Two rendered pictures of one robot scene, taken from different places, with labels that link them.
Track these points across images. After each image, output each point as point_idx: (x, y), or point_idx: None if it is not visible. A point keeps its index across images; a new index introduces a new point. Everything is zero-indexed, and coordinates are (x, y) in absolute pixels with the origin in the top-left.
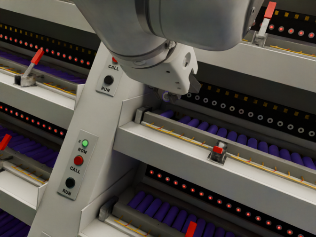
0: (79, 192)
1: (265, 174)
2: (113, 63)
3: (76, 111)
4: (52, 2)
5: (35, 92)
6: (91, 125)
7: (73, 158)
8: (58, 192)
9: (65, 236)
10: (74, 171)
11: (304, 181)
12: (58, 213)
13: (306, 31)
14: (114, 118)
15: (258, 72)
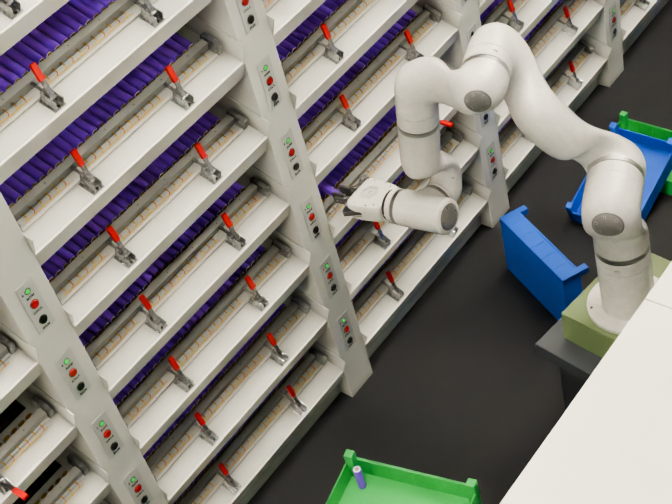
0: (338, 283)
1: (382, 164)
2: (311, 221)
3: (310, 263)
4: (249, 247)
5: (277, 292)
6: (322, 256)
7: (326, 278)
8: (330, 299)
9: (346, 304)
10: (331, 281)
11: (391, 145)
12: (337, 303)
13: None
14: (329, 238)
15: (363, 135)
